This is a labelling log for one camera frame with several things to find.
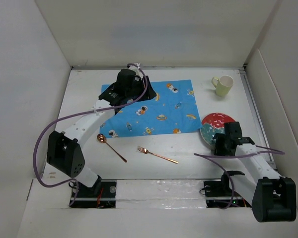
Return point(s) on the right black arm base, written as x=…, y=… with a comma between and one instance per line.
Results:
x=217, y=194

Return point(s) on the copper fork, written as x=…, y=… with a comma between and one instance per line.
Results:
x=146, y=151

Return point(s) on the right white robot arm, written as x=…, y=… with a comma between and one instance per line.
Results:
x=272, y=197

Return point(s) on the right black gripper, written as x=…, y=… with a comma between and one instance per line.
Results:
x=218, y=150

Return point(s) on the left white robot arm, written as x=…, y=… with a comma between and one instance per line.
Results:
x=65, y=148

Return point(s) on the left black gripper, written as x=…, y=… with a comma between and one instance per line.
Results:
x=148, y=94

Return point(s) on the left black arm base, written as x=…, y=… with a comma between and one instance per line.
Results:
x=104, y=198

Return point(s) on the blue space-print cloth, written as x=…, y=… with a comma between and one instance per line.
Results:
x=172, y=111

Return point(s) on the pale yellow mug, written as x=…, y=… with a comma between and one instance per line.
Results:
x=222, y=85

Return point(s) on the red and teal plate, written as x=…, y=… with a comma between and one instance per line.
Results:
x=211, y=124

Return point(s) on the copper spoon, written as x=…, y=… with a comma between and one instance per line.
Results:
x=102, y=139

